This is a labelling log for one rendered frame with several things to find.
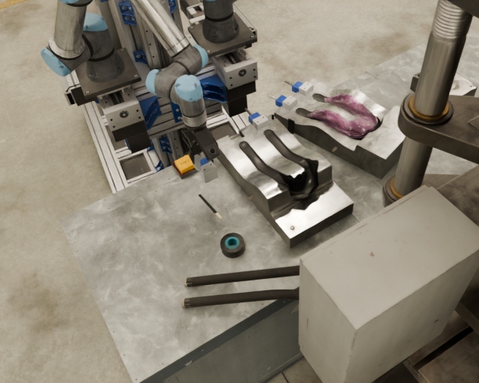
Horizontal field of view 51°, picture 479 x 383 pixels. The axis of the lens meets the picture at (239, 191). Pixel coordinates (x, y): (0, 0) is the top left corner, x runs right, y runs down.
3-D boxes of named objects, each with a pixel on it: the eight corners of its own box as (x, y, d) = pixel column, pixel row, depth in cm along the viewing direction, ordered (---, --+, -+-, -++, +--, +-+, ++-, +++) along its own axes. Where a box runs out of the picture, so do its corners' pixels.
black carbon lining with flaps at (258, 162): (236, 148, 188) (233, 130, 181) (272, 130, 192) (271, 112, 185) (289, 210, 168) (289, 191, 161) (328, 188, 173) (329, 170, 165)
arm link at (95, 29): (120, 45, 190) (110, 13, 179) (95, 64, 184) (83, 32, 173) (98, 36, 195) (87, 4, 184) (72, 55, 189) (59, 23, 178)
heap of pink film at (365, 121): (302, 118, 197) (302, 103, 190) (329, 94, 204) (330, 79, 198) (359, 147, 184) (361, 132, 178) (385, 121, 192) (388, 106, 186)
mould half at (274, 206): (217, 157, 195) (212, 133, 185) (272, 130, 202) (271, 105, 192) (290, 248, 167) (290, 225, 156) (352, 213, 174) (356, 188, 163)
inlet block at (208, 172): (188, 160, 182) (186, 150, 178) (201, 155, 184) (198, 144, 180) (205, 183, 175) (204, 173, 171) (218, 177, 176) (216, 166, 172)
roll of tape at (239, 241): (237, 261, 165) (236, 256, 163) (217, 252, 168) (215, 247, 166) (249, 243, 169) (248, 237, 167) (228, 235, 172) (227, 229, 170)
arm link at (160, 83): (169, 77, 164) (195, 87, 159) (146, 96, 159) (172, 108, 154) (163, 57, 158) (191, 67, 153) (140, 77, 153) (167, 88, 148)
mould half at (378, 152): (274, 122, 205) (273, 101, 197) (312, 88, 216) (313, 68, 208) (381, 179, 182) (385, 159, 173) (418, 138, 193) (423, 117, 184)
